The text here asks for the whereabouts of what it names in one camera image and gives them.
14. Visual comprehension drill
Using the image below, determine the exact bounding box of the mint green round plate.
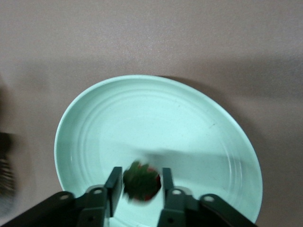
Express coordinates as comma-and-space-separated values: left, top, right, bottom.
53, 74, 263, 227

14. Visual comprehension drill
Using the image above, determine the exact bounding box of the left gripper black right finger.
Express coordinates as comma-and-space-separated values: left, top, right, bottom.
157, 167, 258, 227

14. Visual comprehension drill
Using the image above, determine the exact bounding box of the brown wicker basket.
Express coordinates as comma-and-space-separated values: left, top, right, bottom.
0, 132, 18, 198

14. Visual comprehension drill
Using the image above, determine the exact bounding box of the red strawberry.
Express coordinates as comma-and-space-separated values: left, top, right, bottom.
122, 160, 163, 204

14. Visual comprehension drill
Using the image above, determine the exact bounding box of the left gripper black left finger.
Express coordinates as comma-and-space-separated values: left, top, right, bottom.
0, 166, 124, 227

